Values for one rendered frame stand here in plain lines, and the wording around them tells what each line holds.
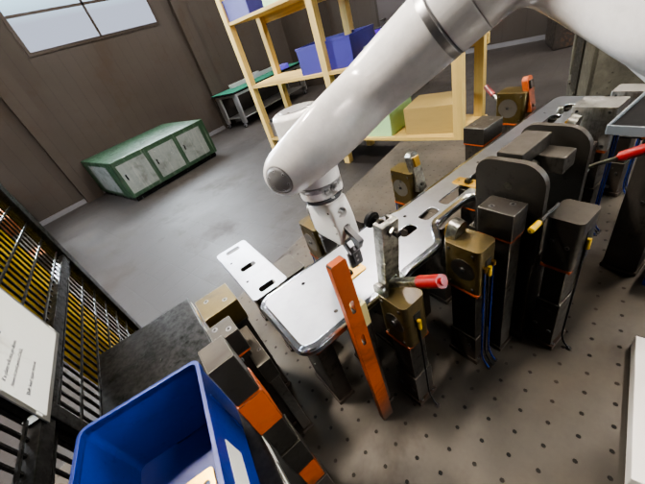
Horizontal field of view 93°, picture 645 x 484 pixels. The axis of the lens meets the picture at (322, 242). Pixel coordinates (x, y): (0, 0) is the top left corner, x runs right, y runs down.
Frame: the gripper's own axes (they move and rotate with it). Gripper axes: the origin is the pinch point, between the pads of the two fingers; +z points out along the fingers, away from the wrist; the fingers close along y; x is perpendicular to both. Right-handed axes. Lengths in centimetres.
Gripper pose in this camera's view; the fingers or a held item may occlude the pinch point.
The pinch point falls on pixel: (343, 253)
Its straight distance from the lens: 68.5
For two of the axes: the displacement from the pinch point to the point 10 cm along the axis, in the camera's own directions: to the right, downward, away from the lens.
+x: -7.7, 5.4, -3.5
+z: 2.9, 7.7, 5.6
